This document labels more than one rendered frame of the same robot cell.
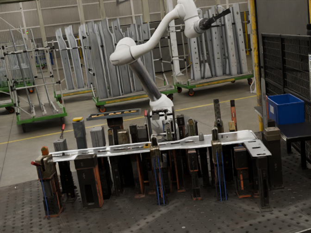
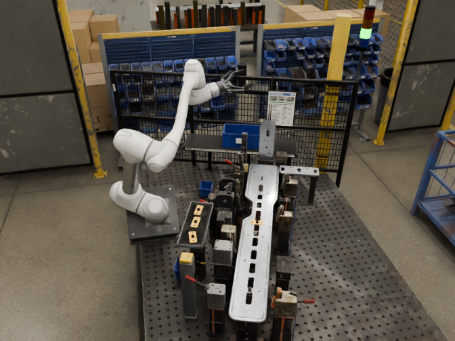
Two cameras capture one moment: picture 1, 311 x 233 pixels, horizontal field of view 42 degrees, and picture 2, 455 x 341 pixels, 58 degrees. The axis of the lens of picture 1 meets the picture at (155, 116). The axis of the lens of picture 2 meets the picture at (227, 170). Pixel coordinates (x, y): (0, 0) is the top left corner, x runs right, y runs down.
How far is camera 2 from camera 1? 3.35 m
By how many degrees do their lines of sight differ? 80
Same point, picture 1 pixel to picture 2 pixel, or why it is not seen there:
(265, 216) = (323, 206)
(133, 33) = not seen: outside the picture
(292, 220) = (332, 197)
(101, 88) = not seen: outside the picture
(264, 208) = (313, 203)
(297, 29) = (40, 47)
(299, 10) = (40, 25)
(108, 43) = not seen: outside the picture
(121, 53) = (170, 153)
